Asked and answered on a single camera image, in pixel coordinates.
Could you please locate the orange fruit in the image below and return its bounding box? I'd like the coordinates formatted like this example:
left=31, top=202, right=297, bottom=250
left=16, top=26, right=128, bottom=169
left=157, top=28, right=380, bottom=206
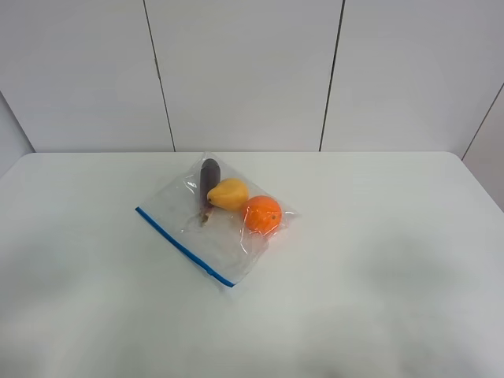
left=243, top=195, right=283, bottom=235

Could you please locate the yellow pear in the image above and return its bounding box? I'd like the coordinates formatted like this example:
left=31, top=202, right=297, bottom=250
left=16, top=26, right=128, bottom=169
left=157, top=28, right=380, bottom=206
left=207, top=178, right=249, bottom=212

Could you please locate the clear zip bag blue seal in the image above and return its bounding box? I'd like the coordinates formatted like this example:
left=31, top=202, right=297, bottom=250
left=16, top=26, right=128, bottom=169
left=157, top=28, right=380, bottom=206
left=135, top=152, right=299, bottom=287

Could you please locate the dark purple eggplant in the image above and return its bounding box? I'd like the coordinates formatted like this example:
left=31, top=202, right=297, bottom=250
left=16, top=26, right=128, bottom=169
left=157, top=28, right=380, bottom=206
left=199, top=158, right=221, bottom=226

